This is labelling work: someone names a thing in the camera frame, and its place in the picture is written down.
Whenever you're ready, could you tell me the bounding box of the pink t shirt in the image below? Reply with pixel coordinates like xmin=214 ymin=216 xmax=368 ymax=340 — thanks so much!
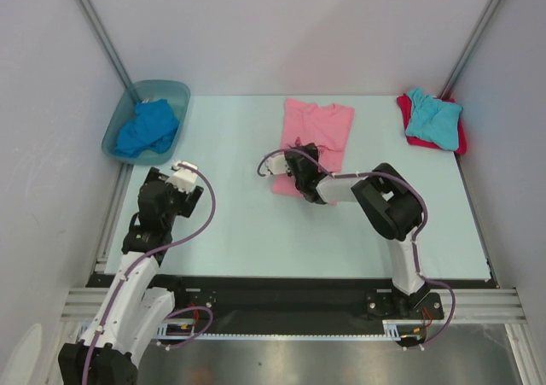
xmin=270 ymin=97 xmax=356 ymax=207

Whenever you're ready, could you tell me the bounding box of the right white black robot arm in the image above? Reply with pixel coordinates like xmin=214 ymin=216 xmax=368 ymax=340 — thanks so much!
xmin=283 ymin=143 xmax=429 ymax=318

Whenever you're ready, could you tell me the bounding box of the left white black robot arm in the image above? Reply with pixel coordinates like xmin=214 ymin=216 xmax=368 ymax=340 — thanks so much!
xmin=58 ymin=160 xmax=213 ymax=384

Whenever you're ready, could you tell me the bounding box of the blue crumpled t shirt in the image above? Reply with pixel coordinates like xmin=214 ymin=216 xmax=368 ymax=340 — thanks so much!
xmin=113 ymin=99 xmax=180 ymax=158

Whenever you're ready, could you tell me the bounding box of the red folded t shirt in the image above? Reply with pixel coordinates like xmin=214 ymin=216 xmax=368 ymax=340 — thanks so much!
xmin=397 ymin=88 xmax=467 ymax=155

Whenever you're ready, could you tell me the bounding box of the teal plastic bin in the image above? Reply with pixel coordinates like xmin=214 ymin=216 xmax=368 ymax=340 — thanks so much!
xmin=102 ymin=80 xmax=190 ymax=166

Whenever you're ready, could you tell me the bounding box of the teal folded t shirt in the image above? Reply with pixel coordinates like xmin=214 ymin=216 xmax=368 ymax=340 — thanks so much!
xmin=405 ymin=88 xmax=462 ymax=151

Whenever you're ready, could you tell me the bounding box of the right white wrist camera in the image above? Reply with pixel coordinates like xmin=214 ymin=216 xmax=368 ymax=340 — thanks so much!
xmin=257 ymin=154 xmax=290 ymax=178

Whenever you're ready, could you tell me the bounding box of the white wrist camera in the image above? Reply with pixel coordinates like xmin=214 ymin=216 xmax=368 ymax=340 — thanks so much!
xmin=166 ymin=160 xmax=198 ymax=193
xmin=257 ymin=154 xmax=290 ymax=178

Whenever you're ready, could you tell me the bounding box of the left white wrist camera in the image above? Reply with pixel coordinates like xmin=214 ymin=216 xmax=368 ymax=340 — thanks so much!
xmin=166 ymin=160 xmax=198 ymax=193

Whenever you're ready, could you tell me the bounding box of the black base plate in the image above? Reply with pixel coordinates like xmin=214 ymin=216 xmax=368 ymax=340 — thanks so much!
xmin=84 ymin=273 xmax=500 ymax=335

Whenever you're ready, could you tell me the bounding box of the left slotted cable duct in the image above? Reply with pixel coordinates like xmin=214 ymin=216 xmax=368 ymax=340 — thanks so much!
xmin=77 ymin=322 xmax=195 ymax=341

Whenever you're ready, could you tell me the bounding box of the slotted cable duct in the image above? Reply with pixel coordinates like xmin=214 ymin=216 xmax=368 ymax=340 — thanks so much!
xmin=382 ymin=320 xmax=428 ymax=341
xmin=77 ymin=322 xmax=195 ymax=341

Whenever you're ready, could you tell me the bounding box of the right slotted cable duct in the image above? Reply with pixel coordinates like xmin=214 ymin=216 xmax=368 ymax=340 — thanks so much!
xmin=382 ymin=320 xmax=428 ymax=341

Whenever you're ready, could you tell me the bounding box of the front aluminium rail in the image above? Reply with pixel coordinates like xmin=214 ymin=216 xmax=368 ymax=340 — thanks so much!
xmin=61 ymin=288 xmax=526 ymax=324

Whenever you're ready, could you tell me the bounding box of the left aluminium corner post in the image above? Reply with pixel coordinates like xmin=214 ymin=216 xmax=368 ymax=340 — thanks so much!
xmin=74 ymin=0 xmax=132 ymax=89

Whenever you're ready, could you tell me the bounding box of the aluminium corner post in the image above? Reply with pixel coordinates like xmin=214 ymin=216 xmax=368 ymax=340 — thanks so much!
xmin=74 ymin=0 xmax=132 ymax=89
xmin=439 ymin=0 xmax=505 ymax=99

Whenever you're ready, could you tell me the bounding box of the right aluminium corner post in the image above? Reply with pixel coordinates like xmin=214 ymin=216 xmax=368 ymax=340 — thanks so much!
xmin=439 ymin=0 xmax=505 ymax=99

